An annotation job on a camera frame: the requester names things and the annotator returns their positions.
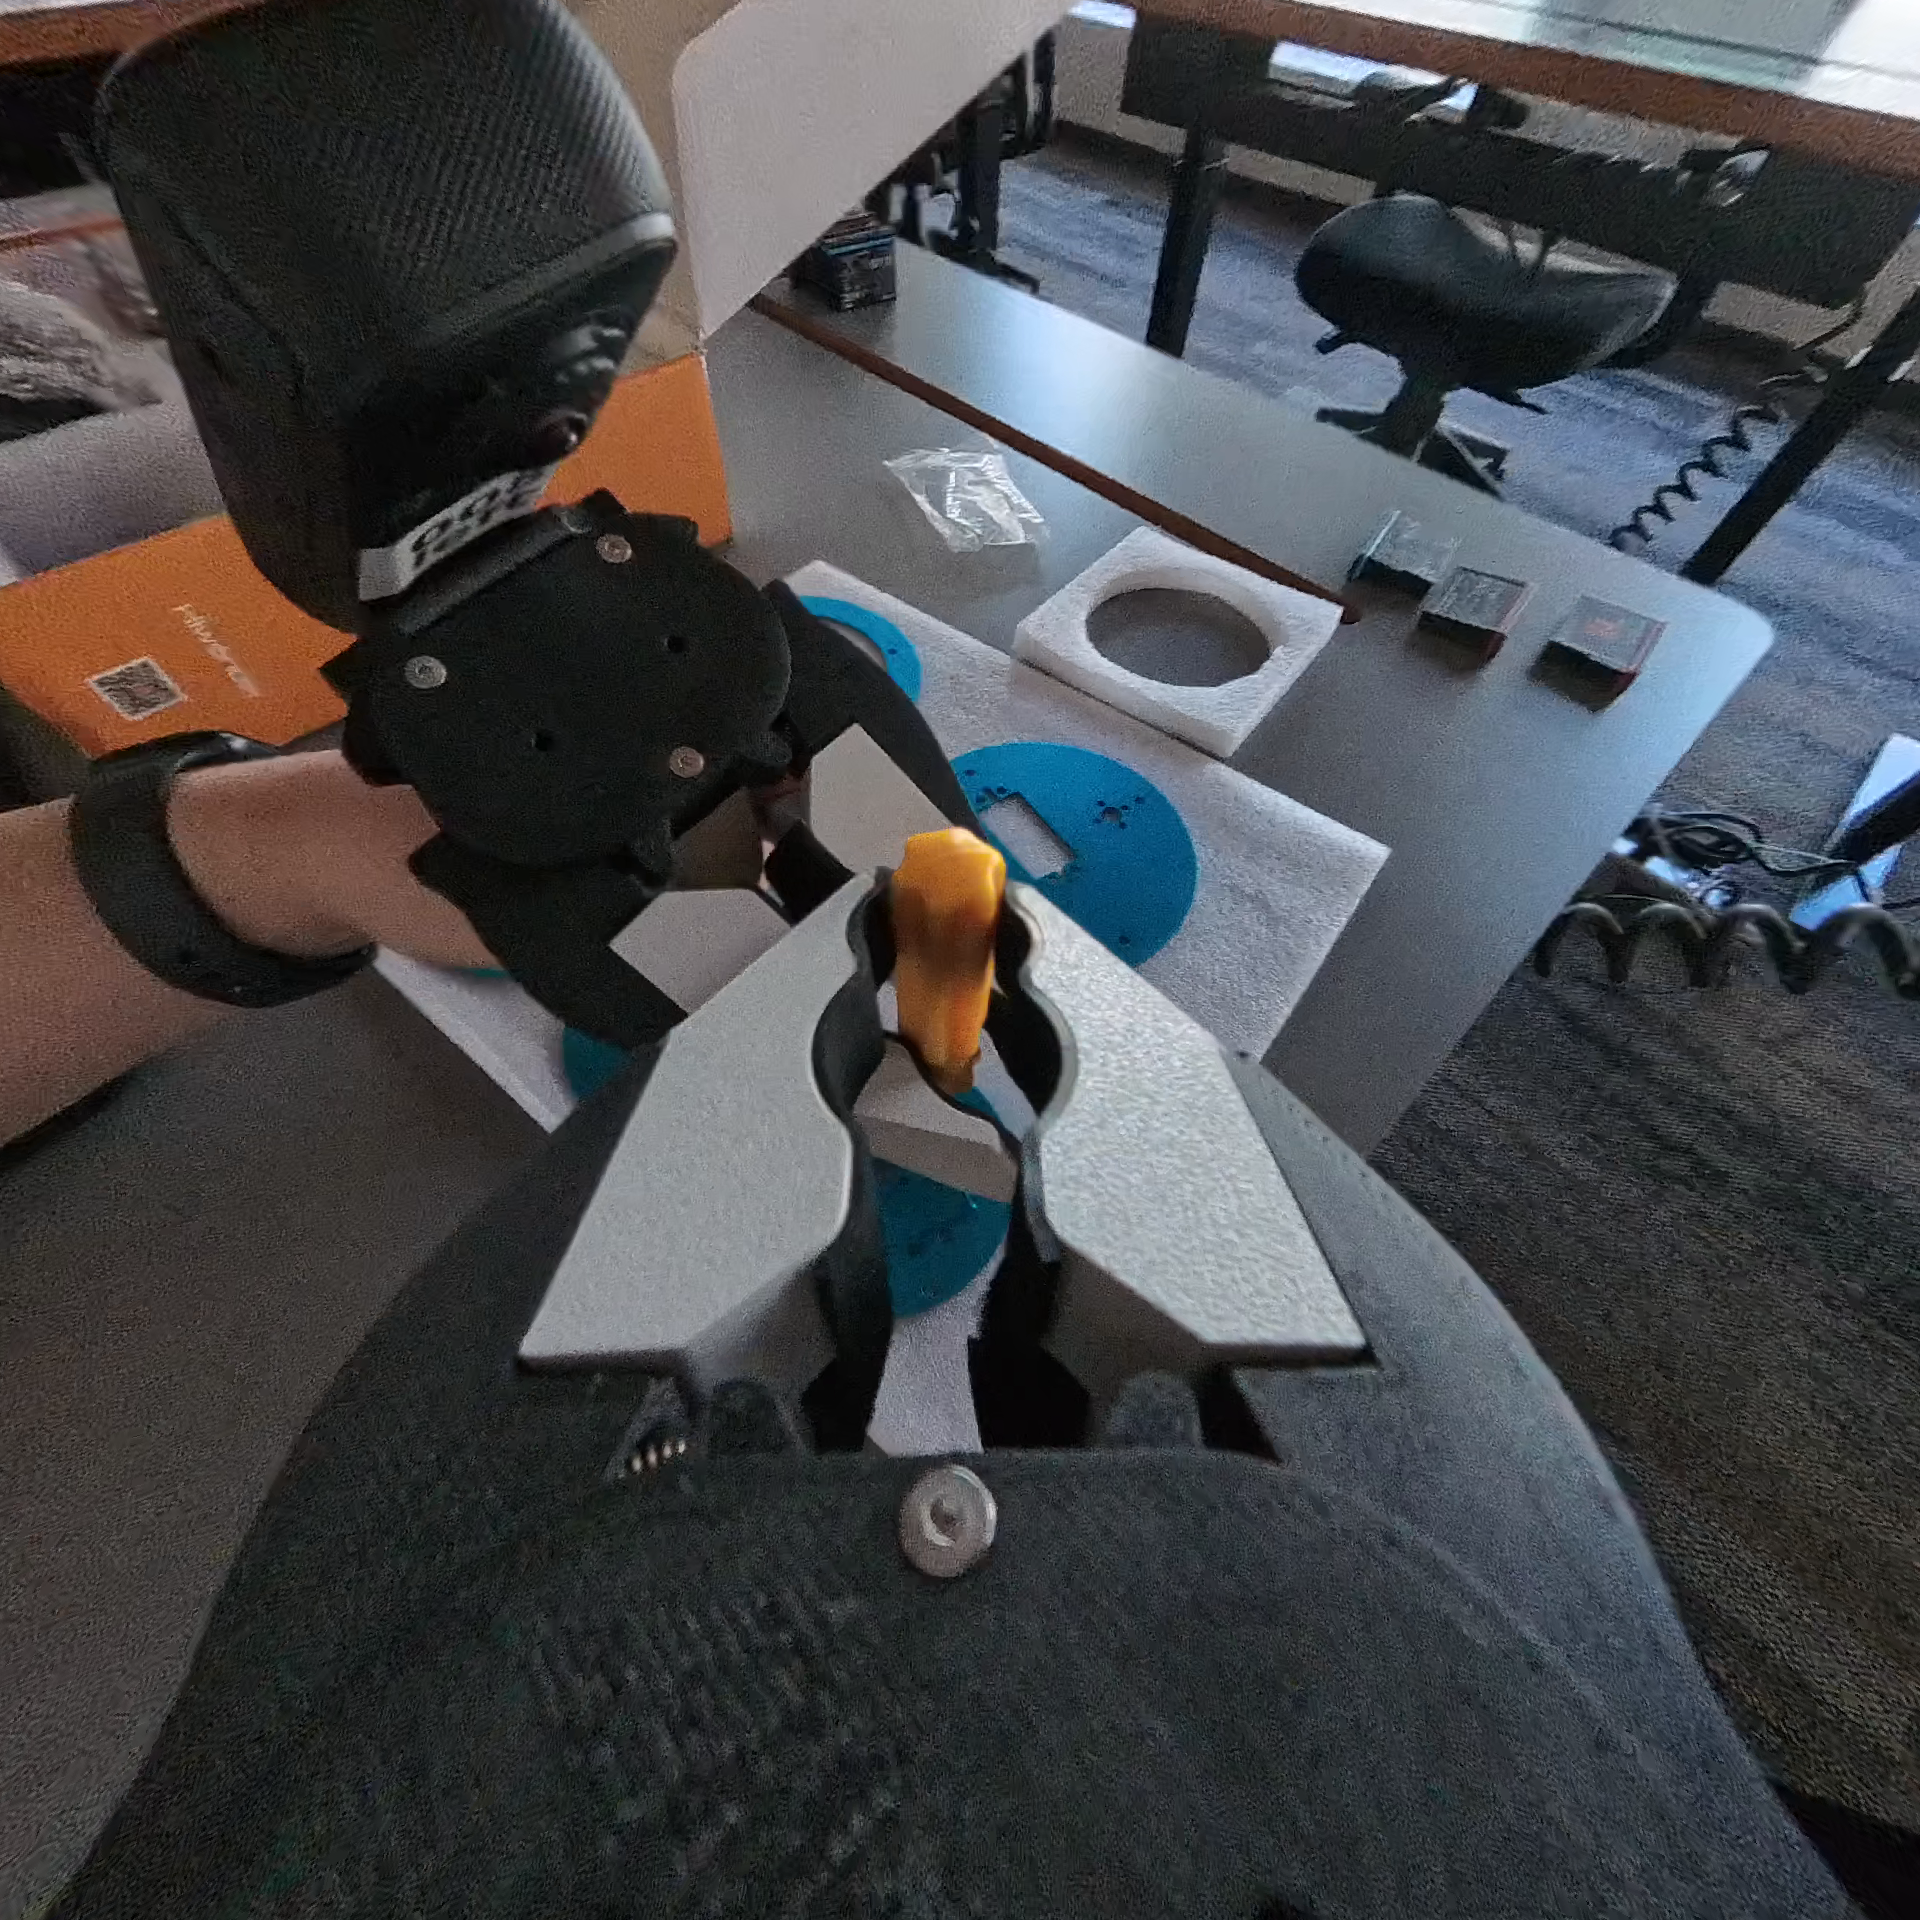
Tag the person's left hand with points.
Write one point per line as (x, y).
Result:
(301, 854)

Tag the black office chair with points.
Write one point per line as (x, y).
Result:
(1440, 285)

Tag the small dark box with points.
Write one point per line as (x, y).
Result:
(1403, 552)
(1604, 645)
(1479, 608)

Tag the large blue disc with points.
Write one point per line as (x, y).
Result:
(1140, 870)

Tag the orange cardboard box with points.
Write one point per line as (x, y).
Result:
(194, 600)

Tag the white foam square frame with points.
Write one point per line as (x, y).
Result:
(1170, 562)

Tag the person's left forearm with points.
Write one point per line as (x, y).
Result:
(45, 974)

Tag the clear plastic bag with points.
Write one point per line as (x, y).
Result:
(968, 494)

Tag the black wristband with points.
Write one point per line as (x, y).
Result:
(120, 900)

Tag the white foam sheet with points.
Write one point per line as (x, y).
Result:
(1275, 900)

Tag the blue perforated plate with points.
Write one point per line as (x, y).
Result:
(592, 1065)

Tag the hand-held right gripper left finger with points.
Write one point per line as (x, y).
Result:
(705, 1200)

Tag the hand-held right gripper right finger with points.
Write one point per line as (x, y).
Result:
(1184, 1200)

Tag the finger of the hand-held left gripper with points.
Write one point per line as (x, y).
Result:
(698, 952)
(854, 795)

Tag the dark printed box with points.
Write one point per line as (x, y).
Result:
(849, 271)

